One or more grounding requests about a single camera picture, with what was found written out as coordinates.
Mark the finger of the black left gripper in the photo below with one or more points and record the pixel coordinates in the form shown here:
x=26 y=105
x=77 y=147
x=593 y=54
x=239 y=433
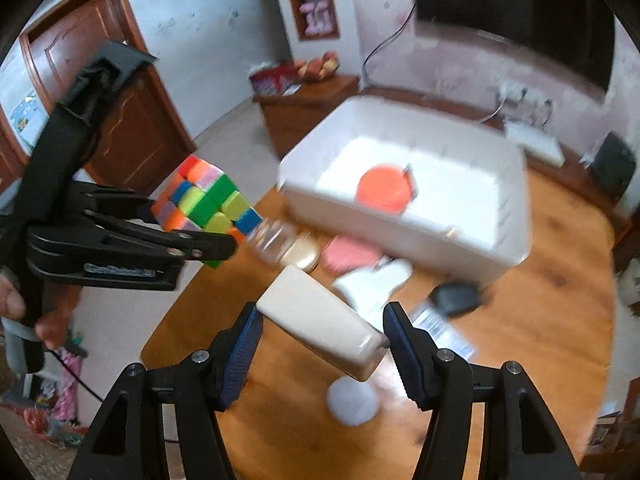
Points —
x=119 y=203
x=84 y=236

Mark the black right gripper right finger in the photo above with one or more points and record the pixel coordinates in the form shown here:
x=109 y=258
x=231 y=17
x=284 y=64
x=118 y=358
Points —
x=521 y=439

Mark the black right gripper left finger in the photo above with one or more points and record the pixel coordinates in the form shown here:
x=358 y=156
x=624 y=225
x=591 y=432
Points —
x=126 y=439

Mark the colourful rubik's cube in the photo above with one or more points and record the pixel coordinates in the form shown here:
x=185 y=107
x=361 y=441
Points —
x=201 y=197

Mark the clear plastic labelled box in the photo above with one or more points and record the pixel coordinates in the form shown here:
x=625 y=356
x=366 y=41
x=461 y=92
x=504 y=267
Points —
x=442 y=332

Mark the round beige compact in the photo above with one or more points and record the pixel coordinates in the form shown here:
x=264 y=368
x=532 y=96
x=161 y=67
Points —
x=304 y=254

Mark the white curved plastic case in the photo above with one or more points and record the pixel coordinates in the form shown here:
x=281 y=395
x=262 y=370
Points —
x=368 y=290

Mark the white rectangular plastic case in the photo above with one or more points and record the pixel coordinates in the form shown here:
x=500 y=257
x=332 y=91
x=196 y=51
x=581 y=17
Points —
x=323 y=323

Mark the pink egg-shaped sponge case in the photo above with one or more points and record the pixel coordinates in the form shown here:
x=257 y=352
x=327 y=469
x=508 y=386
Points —
x=343 y=254

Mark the orange blue round tape measure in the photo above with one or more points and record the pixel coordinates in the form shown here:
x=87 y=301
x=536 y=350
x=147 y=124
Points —
x=386 y=188

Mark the person's left hand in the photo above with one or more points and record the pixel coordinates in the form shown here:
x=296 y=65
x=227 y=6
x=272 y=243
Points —
x=34 y=318

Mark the wooden door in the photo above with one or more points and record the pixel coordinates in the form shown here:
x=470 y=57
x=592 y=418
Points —
x=96 y=45

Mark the black clip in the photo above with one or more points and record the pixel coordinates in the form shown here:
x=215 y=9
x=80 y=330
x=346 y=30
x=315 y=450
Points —
x=455 y=298

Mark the white oval earbuds case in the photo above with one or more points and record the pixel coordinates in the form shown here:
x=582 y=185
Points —
x=352 y=403

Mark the red tissue box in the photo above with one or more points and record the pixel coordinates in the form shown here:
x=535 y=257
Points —
x=270 y=79

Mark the bowl of peaches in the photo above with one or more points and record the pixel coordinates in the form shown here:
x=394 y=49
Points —
x=318 y=69

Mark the wooden tv cabinet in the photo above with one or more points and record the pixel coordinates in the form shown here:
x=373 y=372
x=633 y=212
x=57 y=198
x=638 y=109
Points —
x=442 y=129

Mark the pink dumbbells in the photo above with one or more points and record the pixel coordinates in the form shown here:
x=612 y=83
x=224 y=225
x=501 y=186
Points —
x=319 y=21

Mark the white plastic storage bin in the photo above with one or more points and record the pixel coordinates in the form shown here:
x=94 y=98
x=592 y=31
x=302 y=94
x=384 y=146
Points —
x=467 y=213

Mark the black speaker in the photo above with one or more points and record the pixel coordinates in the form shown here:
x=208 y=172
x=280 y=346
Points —
x=613 y=166

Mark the white power strip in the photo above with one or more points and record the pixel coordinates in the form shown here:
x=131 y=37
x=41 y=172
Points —
x=516 y=96

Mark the black television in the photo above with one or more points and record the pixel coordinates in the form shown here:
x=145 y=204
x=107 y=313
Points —
x=579 y=34

